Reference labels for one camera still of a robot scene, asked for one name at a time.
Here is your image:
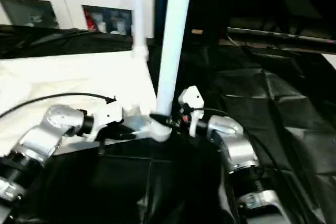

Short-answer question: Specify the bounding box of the white plastic table top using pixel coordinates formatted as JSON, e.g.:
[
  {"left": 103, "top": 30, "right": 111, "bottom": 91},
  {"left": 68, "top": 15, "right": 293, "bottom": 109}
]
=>
[{"left": 0, "top": 48, "right": 173, "bottom": 156}]

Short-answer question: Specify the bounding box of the white plastic table leg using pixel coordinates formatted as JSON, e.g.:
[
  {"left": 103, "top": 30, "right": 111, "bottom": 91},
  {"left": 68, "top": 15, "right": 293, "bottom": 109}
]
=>
[
  {"left": 151, "top": 0, "right": 196, "bottom": 130},
  {"left": 132, "top": 0, "right": 150, "bottom": 61}
]

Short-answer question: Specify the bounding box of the black mat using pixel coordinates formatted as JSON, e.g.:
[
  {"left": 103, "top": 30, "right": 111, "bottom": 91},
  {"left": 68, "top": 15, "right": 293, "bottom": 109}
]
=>
[{"left": 0, "top": 24, "right": 336, "bottom": 224}]

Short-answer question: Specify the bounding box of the red bottle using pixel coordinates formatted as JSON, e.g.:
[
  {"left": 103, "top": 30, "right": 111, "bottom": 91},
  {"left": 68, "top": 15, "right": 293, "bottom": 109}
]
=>
[{"left": 84, "top": 10, "right": 95, "bottom": 31}]

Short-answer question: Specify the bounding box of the white flat board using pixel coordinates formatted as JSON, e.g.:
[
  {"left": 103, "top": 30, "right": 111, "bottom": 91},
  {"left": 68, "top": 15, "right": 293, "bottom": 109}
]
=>
[{"left": 322, "top": 53, "right": 336, "bottom": 68}]

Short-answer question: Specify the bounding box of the grey metal rail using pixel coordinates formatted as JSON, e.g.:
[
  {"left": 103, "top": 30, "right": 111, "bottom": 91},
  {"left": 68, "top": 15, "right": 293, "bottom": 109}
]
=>
[{"left": 227, "top": 27, "right": 336, "bottom": 46}]

